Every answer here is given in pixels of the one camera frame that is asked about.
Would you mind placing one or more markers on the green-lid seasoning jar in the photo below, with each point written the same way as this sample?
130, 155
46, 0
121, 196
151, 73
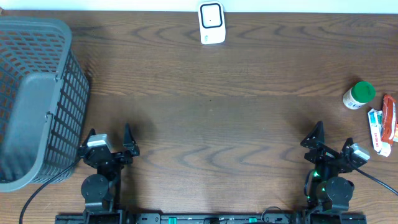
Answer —
359, 95

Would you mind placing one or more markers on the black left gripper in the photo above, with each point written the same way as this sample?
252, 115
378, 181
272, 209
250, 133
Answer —
132, 151

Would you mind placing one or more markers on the grey plastic mesh basket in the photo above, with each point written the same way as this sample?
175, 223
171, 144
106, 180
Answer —
44, 95

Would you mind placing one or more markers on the white green-label small box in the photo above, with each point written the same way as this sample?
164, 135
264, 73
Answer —
375, 125

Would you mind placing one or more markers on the red Top snack bar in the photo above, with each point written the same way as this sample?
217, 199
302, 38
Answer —
388, 119

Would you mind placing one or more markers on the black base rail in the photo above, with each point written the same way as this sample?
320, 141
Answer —
155, 218

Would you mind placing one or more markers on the white barcode scanner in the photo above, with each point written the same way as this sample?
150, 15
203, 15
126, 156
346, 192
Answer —
212, 22

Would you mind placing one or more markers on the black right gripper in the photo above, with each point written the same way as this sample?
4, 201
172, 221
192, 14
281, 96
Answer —
308, 142

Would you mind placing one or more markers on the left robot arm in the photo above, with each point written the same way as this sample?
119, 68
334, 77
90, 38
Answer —
102, 191

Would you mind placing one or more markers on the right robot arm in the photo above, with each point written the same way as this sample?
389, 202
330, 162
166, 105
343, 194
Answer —
328, 194

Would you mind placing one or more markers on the orange snack packet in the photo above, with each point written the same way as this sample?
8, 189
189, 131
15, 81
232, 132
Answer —
395, 138

